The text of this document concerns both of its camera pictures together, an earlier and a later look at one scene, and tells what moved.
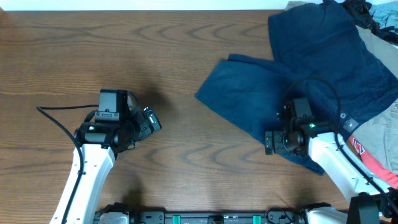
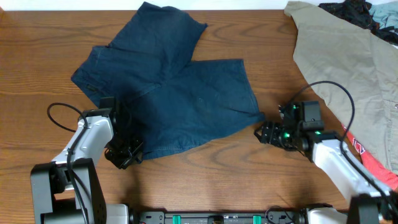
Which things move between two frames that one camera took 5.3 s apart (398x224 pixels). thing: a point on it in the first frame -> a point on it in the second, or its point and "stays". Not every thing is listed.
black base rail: x=199 y=217 stays
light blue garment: x=386 y=14 stays
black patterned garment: x=361 y=15 stays
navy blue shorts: x=318 y=53 -> x=173 y=102
